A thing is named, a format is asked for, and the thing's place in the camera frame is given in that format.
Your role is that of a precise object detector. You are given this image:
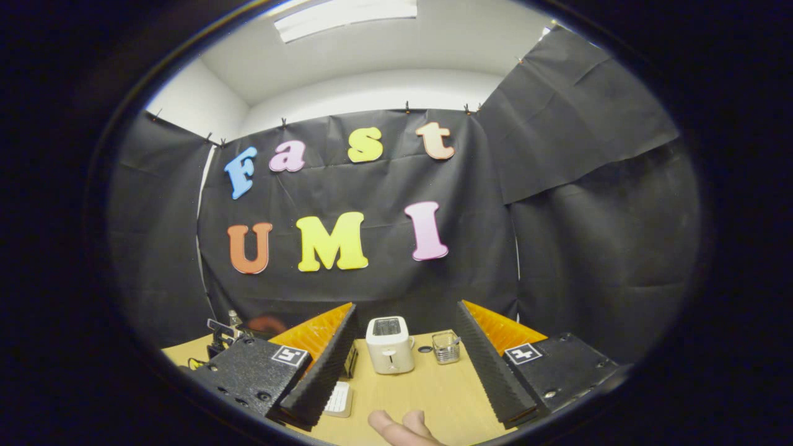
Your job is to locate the white rectangular tray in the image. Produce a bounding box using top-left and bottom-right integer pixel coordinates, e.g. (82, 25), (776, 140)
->
(323, 380), (354, 419)

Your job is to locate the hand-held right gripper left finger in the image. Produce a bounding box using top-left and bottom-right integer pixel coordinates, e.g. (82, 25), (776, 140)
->
(189, 302), (359, 432)

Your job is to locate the metal mesh utensil holder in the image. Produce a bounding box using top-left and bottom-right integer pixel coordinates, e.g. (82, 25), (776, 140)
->
(431, 330), (462, 365)

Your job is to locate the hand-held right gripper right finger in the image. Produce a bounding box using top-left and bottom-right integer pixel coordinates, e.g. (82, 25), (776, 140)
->
(455, 300), (622, 431)

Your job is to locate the black backdrop cloth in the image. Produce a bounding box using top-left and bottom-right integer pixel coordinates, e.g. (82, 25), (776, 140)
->
(105, 25), (704, 366)

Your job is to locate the long ceiling light panel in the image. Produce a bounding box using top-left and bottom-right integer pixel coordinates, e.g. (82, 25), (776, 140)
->
(274, 0), (419, 44)

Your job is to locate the white toaster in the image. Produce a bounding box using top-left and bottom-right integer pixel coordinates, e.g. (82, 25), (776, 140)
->
(365, 315), (416, 375)

